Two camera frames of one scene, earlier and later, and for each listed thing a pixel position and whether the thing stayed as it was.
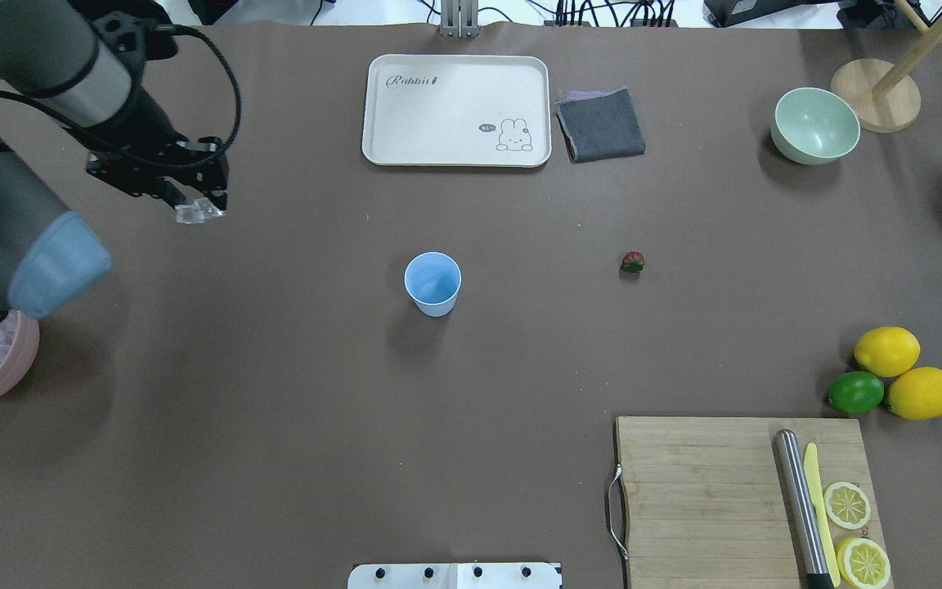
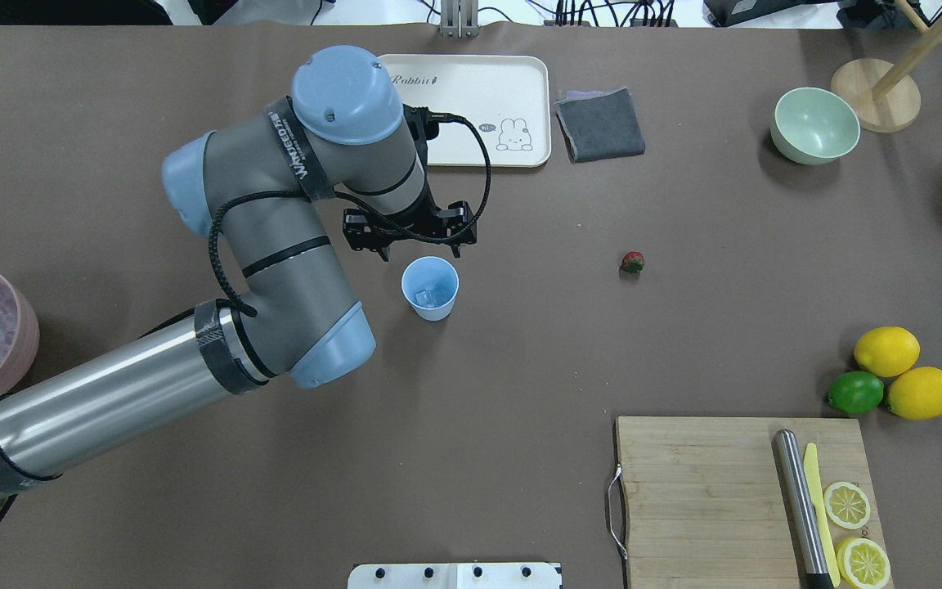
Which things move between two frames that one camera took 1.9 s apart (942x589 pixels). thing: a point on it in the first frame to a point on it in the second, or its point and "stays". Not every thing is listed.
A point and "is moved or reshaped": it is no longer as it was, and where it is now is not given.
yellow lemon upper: (886, 351) stays
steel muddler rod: (801, 510) stays
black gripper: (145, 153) to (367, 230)
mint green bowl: (813, 126) stays
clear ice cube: (196, 212) is moved or reshaped
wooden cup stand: (885, 96) stays
